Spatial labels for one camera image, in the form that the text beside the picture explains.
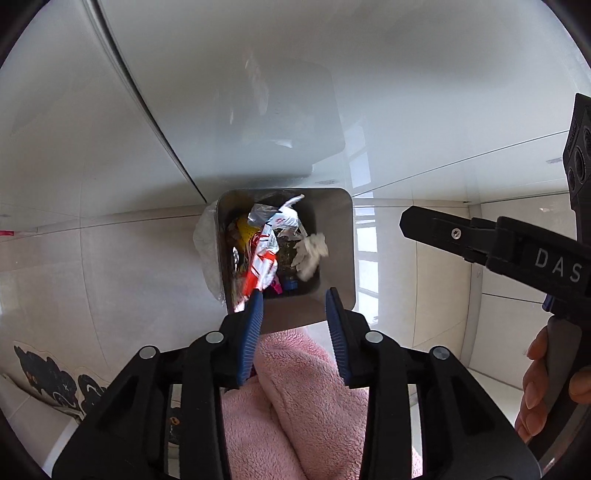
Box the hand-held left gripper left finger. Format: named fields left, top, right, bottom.
left=52, top=290, right=265, bottom=480

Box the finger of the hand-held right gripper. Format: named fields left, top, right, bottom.
left=399, top=205, right=498, bottom=267

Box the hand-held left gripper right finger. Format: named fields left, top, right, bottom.
left=325, top=287, right=542, bottom=480

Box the red snack wrapper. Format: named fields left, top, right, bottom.
left=233, top=217, right=289, bottom=311

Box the white plastic bag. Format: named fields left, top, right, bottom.
left=292, top=232, right=330, bottom=281

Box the grey trash bin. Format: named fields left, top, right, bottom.
left=215, top=187, right=356, bottom=334

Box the silver white wrapper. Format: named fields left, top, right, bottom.
left=248, top=195, right=306, bottom=230

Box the person's right hand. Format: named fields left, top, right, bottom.
left=515, top=328, right=591, bottom=445

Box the pink fleece clothing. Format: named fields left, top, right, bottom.
left=221, top=327, right=423, bottom=480

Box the clear plastic bin liner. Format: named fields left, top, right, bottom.
left=192, top=200, right=227, bottom=306

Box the black patterned floor mat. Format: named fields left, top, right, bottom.
left=0, top=340, right=109, bottom=423

